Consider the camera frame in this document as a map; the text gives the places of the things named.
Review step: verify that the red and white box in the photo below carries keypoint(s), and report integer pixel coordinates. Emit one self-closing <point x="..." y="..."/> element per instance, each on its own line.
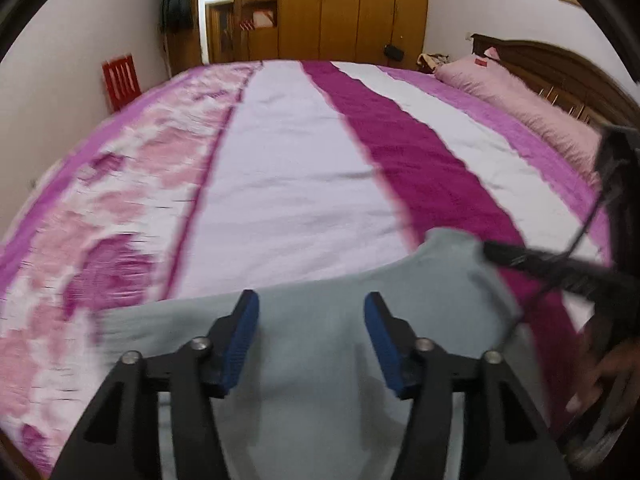
<point x="257" y="20"/>

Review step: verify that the wooden door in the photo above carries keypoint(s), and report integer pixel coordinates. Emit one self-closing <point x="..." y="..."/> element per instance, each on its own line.
<point x="220" y="35"/>

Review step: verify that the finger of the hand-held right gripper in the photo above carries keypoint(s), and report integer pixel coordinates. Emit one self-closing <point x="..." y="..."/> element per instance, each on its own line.
<point x="540" y="265"/>

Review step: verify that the person's right hand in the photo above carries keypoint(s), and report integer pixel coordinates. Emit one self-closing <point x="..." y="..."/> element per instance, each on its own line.
<point x="602" y="372"/>

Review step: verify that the pink and white bed cover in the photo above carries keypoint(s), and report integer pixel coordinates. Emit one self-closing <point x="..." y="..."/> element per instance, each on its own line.
<point x="290" y="170"/>

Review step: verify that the patterned cloth bundle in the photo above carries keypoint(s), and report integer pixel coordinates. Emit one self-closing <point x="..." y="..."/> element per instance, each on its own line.
<point x="431" y="61"/>

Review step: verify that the red slatted stool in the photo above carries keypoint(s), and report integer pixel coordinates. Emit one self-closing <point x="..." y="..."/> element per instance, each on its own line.
<point x="120" y="82"/>

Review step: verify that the grey pants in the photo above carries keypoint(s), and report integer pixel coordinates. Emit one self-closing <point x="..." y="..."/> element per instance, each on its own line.
<point x="310" y="340"/>

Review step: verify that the wooden wardrobe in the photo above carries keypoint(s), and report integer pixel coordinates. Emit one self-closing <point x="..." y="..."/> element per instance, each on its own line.
<point x="340" y="10"/>

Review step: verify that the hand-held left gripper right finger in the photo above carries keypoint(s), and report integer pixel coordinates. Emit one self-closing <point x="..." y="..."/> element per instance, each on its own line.
<point x="382" y="342"/>

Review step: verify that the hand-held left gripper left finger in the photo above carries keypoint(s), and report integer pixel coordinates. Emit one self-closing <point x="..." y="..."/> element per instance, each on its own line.
<point x="242" y="340"/>

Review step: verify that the dark wooden headboard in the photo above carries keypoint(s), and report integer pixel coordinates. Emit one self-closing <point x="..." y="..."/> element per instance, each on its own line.
<point x="575" y="70"/>

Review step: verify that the black hanging jacket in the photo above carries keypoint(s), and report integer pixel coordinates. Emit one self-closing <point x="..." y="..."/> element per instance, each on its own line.
<point x="176" y="2"/>

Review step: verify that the pink pillow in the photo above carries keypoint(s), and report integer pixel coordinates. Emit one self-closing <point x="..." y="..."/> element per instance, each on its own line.
<point x="520" y="100"/>

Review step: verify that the small black bag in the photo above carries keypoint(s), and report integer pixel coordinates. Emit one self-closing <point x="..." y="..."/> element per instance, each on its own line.
<point x="393" y="52"/>

